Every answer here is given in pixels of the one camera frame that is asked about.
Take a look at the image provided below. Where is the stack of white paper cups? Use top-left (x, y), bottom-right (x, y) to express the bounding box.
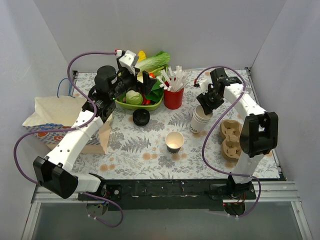
top-left (189, 105), bottom-right (213, 134)

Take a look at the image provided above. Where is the black paper coffee cup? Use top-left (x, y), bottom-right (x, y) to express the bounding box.
top-left (165, 131), bottom-right (185, 154)

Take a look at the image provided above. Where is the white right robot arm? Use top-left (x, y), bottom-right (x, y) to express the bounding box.
top-left (197, 66), bottom-right (279, 199)

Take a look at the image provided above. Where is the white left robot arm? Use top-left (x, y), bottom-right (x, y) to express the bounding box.
top-left (33, 65), bottom-right (157, 200)

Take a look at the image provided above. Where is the patterned paper takeout bag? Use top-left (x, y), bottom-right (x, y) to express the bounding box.
top-left (22, 94), bottom-right (113, 154)

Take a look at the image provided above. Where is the toy round green cabbage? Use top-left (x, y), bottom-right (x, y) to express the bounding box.
top-left (125, 90), bottom-right (143, 106)

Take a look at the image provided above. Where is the toy napa cabbage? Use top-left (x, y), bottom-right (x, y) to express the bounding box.
top-left (135, 51), bottom-right (171, 72)

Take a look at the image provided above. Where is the green vegetable basket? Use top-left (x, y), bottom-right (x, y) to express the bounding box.
top-left (114, 59), bottom-right (169, 112)

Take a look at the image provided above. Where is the white wrapped straw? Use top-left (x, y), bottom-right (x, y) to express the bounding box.
top-left (156, 65), bottom-right (190, 93)

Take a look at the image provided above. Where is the toy yellow corn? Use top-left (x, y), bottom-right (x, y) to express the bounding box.
top-left (138, 50), bottom-right (147, 62)

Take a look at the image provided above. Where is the red straw holder cup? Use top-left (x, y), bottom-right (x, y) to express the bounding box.
top-left (164, 88), bottom-right (184, 110)

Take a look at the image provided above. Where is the stack of black lids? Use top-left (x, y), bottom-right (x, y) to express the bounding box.
top-left (132, 108), bottom-right (150, 127)

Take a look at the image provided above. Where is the brown cardboard cup carrier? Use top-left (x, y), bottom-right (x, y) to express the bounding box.
top-left (219, 119), bottom-right (242, 162)

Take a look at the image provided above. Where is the floral table mat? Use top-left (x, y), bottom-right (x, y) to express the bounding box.
top-left (49, 69), bottom-right (281, 181)

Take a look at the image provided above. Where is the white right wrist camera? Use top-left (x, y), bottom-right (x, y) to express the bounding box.
top-left (194, 79), bottom-right (212, 94)

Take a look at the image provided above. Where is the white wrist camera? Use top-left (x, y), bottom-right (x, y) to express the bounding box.
top-left (194, 79), bottom-right (212, 94)
top-left (115, 49), bottom-right (139, 76)

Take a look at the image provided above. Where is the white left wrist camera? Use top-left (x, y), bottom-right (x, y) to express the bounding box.
top-left (115, 49), bottom-right (139, 76)

